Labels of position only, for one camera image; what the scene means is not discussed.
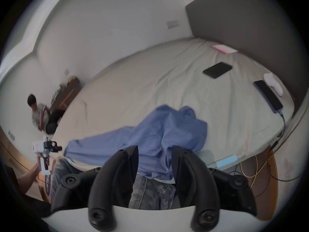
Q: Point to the white hand controller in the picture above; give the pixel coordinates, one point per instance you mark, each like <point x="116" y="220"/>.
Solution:
<point x="274" y="83"/>

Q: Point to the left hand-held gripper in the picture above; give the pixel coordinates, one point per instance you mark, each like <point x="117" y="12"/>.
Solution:
<point x="38" y="147"/>

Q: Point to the phone in blue case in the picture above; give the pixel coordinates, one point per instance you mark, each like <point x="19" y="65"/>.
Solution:
<point x="268" y="94"/>

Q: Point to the black phone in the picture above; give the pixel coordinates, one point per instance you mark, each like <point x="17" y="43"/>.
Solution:
<point x="217" y="70"/>

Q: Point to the pink and white card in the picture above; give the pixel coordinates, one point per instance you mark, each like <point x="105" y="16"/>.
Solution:
<point x="224" y="48"/>

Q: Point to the person's left forearm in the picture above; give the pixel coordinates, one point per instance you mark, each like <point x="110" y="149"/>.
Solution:
<point x="27" y="179"/>

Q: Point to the bed with beige sheet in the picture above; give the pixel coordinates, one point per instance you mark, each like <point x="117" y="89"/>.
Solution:
<point x="144" y="81"/>

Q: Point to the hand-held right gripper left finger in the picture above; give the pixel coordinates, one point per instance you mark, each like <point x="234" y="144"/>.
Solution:
<point x="106" y="182"/>

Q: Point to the person's left hand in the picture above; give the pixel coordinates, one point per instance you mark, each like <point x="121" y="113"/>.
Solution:
<point x="38" y="168"/>

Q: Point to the blue shirt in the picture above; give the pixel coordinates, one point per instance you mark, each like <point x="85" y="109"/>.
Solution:
<point x="144" y="139"/>

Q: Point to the grey padded headboard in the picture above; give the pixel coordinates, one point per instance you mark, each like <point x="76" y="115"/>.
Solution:
<point x="241" y="16"/>

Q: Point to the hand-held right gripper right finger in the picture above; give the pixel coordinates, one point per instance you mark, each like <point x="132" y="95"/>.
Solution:
<point x="193" y="182"/>

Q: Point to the brown wooden bedside table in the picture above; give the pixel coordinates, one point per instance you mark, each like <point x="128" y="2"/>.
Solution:
<point x="270" y="190"/>

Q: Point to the dark wooden side table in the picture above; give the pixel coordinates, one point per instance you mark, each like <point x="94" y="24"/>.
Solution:
<point x="68" y="90"/>

